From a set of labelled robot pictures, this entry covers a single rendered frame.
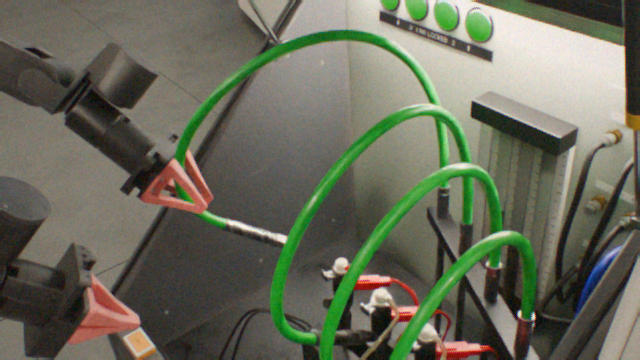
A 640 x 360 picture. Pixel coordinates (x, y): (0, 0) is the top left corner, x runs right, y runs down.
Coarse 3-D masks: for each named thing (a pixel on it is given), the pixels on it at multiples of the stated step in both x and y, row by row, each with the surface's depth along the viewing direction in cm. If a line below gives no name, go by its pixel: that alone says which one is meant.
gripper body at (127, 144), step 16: (112, 128) 82; (128, 128) 83; (112, 144) 82; (128, 144) 82; (144, 144) 83; (160, 144) 84; (112, 160) 84; (128, 160) 83; (144, 160) 80; (128, 192) 82
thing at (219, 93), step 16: (320, 32) 79; (336, 32) 80; (352, 32) 80; (368, 32) 81; (272, 48) 79; (288, 48) 79; (384, 48) 82; (400, 48) 83; (256, 64) 79; (416, 64) 85; (224, 80) 80; (240, 80) 79; (208, 96) 80; (224, 96) 80; (432, 96) 88; (208, 112) 81; (192, 128) 81; (448, 160) 95; (448, 192) 98; (224, 224) 91
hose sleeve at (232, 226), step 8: (232, 224) 91; (240, 224) 92; (248, 224) 93; (232, 232) 91; (240, 232) 92; (248, 232) 92; (256, 232) 93; (264, 232) 93; (256, 240) 94; (264, 240) 94; (272, 240) 94
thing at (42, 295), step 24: (24, 264) 62; (72, 264) 65; (0, 288) 60; (24, 288) 61; (48, 288) 63; (72, 288) 62; (0, 312) 61; (24, 312) 62; (48, 312) 63; (24, 336) 66
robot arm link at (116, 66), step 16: (112, 48) 81; (128, 48) 83; (96, 64) 81; (112, 64) 81; (128, 64) 80; (144, 64) 82; (32, 80) 79; (48, 80) 79; (80, 80) 81; (96, 80) 81; (112, 80) 80; (128, 80) 81; (144, 80) 81; (32, 96) 79; (48, 96) 80; (64, 96) 80; (112, 96) 81; (128, 96) 82; (48, 112) 80
